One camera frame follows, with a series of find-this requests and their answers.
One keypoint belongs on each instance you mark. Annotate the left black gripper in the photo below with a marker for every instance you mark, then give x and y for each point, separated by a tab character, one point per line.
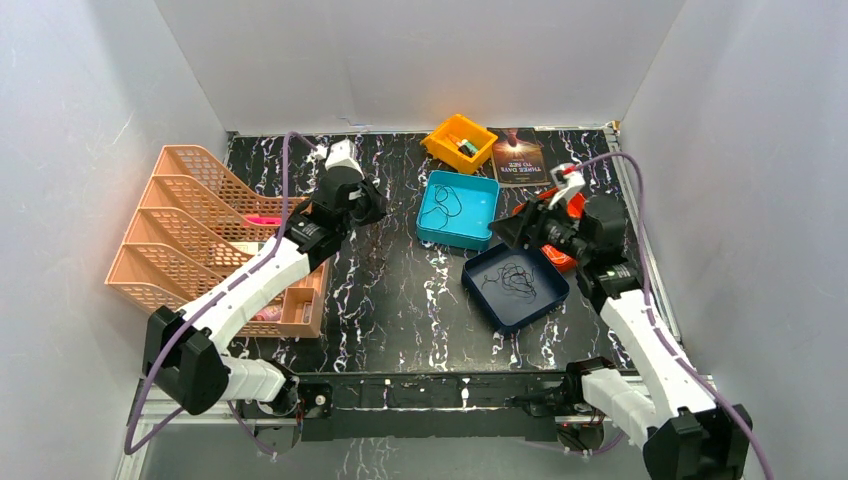
370	201

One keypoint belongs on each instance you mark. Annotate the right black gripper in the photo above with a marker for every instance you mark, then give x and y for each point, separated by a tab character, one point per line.
512	228

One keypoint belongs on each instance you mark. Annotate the cyan square tray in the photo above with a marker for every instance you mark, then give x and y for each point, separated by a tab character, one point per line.
456	210

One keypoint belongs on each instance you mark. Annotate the orange square tray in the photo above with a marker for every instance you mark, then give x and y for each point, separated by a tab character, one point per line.
562	262

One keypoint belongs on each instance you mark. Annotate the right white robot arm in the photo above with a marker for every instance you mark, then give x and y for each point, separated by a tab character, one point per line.
681	428

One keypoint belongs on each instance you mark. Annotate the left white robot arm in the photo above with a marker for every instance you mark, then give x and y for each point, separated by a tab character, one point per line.
184	352

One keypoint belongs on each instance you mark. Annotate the navy square tray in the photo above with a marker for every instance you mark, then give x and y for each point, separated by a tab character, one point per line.
513	287

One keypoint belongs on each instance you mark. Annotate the dark paperback book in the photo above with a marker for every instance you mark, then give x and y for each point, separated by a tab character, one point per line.
518	159

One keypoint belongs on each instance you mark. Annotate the yellow plastic bin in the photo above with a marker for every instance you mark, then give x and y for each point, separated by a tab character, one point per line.
441	148

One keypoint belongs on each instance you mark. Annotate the red pen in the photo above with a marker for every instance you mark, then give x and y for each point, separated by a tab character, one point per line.
455	140

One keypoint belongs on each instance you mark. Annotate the peach compartment organizer tray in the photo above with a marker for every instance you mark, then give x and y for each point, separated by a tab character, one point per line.
303	301

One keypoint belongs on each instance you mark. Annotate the pink eraser pack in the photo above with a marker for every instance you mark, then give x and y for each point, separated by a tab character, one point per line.
271	313

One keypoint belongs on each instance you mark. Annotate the peach mesh file rack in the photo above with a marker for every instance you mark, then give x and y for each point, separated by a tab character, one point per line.
191	203

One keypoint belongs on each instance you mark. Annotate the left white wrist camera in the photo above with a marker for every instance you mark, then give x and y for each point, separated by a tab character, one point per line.
341	154

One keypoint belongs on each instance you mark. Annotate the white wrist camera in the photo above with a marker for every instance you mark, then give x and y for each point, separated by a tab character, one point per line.
568	182
341	154

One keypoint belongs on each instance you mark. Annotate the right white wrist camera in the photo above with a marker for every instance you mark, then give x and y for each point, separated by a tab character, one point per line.
568	182

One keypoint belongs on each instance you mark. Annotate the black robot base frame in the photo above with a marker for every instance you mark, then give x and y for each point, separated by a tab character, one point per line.
536	406

